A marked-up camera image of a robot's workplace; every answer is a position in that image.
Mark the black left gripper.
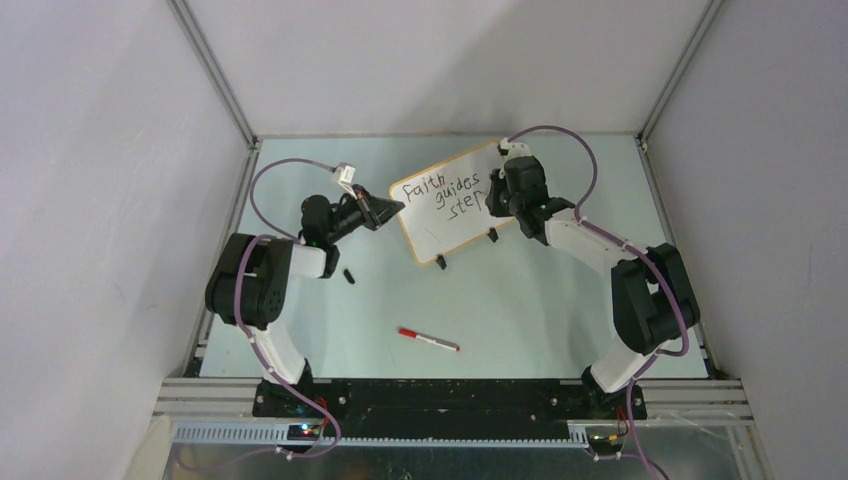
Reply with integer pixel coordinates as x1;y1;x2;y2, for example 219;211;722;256
324;184;402;244

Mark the white whiteboard yellow frame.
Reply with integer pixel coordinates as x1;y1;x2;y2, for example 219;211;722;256
389;141;514;265

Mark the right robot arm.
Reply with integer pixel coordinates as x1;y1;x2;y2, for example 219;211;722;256
486;154;700;418

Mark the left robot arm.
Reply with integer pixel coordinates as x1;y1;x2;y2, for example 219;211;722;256
204;184;405;417

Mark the red whiteboard marker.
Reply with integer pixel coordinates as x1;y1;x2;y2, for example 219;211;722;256
398;327;461;352

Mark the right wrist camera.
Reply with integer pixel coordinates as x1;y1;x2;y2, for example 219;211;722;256
497;138;533;179

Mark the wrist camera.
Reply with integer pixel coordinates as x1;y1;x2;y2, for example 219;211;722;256
332;162;356;196
497;138;533;179

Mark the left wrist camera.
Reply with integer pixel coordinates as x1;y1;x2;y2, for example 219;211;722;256
332;162;356;196

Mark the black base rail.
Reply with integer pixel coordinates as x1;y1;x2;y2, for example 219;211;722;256
252;379;647;441

